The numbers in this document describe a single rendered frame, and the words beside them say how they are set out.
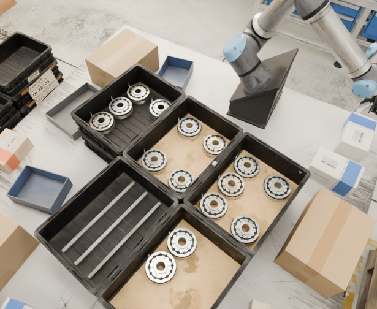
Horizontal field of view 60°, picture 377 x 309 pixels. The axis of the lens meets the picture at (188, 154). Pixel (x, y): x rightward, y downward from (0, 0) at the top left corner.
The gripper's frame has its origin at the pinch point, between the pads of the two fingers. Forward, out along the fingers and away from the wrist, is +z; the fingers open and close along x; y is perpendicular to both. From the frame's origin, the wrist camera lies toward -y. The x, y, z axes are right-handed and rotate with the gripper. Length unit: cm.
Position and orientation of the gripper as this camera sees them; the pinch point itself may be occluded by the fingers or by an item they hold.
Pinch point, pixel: (369, 118)
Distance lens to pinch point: 162.1
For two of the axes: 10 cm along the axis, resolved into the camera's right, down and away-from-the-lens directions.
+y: -4.8, 7.4, -4.7
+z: -0.2, 5.3, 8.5
